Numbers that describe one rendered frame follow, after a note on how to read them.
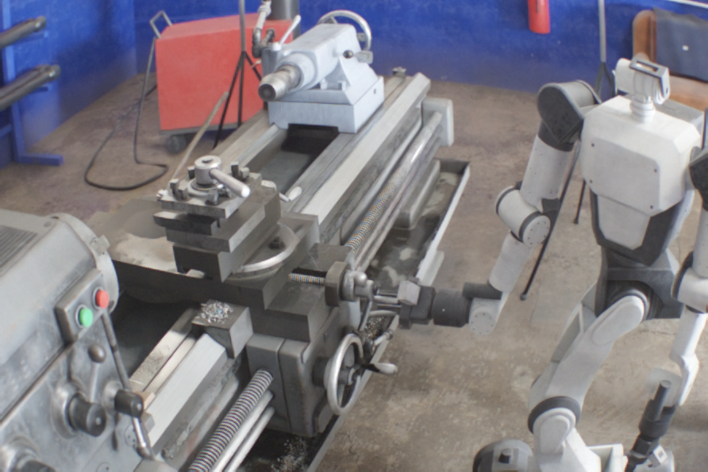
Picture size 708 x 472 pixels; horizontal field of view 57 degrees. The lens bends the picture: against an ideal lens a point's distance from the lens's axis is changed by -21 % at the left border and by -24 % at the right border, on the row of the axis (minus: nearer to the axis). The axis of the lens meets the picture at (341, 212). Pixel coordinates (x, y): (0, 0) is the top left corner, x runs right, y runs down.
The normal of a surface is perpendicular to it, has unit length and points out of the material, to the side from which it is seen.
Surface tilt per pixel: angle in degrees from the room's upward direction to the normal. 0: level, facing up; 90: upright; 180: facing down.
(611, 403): 0
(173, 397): 36
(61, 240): 45
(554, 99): 82
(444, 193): 0
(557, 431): 90
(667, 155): 61
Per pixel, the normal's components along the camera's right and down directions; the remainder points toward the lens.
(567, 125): -0.70, 0.22
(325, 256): -0.05, -0.89
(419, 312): -0.25, -0.39
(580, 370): -0.18, 0.46
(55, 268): 0.63, -0.55
